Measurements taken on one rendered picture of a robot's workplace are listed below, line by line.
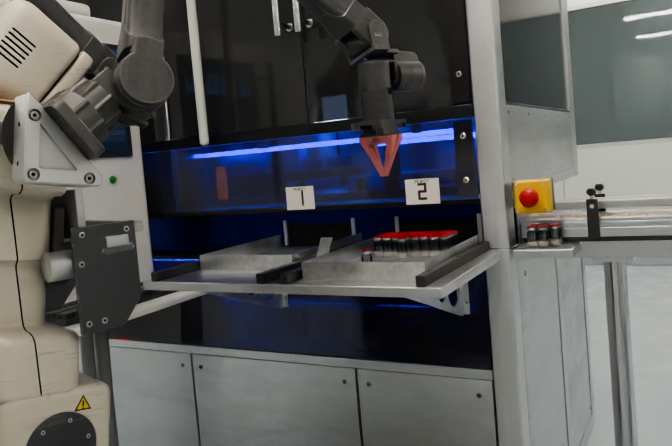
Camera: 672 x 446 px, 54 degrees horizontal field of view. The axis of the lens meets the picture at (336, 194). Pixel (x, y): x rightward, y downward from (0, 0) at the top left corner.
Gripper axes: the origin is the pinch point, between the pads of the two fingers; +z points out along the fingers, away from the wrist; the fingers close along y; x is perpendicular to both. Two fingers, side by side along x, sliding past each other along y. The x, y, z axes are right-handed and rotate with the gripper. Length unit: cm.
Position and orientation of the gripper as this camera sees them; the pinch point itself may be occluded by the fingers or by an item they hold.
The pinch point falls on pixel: (384, 171)
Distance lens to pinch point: 119.6
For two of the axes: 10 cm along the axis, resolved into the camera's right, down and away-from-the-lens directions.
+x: -8.6, 0.6, 5.0
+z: 1.0, 9.9, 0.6
